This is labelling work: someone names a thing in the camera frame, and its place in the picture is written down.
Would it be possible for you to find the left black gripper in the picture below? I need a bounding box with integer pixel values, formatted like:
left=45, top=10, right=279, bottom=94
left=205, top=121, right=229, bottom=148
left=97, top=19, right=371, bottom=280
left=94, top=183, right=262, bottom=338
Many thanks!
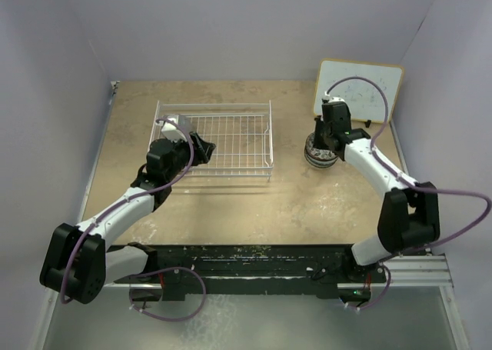
left=165, top=132, right=214, bottom=182

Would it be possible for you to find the grey striped bowl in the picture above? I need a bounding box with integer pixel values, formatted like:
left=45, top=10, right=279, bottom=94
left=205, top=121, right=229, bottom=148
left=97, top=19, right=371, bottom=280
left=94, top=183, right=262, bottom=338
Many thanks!
left=304, top=132, right=338, bottom=168

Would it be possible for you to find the white wire dish rack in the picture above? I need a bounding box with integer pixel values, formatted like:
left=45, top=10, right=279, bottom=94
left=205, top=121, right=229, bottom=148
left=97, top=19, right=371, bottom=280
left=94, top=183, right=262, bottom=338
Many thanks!
left=150, top=102, right=274, bottom=180

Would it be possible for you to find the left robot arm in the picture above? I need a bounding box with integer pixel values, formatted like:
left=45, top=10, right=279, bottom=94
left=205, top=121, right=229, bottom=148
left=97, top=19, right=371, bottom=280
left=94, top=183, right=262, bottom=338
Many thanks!
left=39, top=132, right=216, bottom=304

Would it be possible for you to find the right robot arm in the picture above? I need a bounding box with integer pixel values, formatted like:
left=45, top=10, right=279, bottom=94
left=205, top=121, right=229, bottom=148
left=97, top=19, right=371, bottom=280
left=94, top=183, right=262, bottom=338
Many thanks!
left=314, top=98, right=440, bottom=282

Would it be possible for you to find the yellow framed whiteboard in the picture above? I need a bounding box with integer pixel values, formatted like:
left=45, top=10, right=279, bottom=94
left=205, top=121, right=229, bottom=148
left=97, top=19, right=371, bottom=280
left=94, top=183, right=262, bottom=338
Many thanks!
left=313, top=59, right=404, bottom=123

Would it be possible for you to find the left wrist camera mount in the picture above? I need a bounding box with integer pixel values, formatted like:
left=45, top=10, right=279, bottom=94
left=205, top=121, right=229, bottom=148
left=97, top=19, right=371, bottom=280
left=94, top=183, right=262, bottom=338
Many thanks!
left=155, top=114, right=194, bottom=142

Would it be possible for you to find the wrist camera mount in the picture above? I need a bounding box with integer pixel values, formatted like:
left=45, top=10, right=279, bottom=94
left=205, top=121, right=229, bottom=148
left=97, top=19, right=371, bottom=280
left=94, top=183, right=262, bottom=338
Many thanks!
left=155, top=114, right=194, bottom=142
left=321, top=92, right=344, bottom=104

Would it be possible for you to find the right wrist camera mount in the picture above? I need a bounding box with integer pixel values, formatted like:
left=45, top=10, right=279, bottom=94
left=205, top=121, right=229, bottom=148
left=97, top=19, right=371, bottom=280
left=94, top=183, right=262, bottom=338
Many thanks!
left=321, top=92, right=344, bottom=104

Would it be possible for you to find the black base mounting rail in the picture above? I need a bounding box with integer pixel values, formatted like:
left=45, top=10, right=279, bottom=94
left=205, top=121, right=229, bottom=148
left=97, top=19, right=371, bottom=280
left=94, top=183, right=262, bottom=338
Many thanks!
left=118, top=244, right=386, bottom=301

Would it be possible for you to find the aluminium extrusion frame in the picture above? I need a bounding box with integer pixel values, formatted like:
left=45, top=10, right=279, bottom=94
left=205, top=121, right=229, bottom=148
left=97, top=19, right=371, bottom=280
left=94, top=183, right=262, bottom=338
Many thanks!
left=103, top=245, right=451, bottom=287

